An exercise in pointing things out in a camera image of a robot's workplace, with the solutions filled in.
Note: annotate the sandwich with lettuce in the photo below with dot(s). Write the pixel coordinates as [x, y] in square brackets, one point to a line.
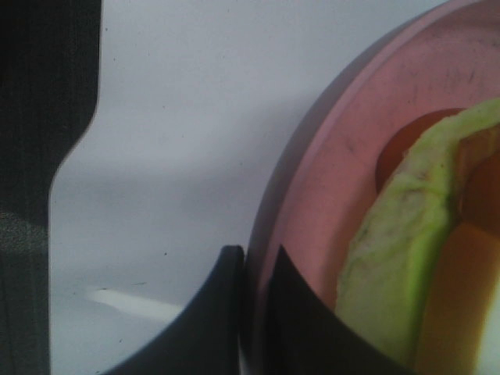
[385, 278]

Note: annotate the pink plate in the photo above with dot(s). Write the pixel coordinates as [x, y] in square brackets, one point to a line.
[445, 58]

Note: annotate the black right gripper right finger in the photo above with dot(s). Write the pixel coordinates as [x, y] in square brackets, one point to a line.
[304, 337]

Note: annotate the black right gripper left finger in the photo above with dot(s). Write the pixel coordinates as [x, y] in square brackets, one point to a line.
[204, 338]

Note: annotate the white microwave oven body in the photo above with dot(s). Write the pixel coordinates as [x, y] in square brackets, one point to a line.
[49, 84]

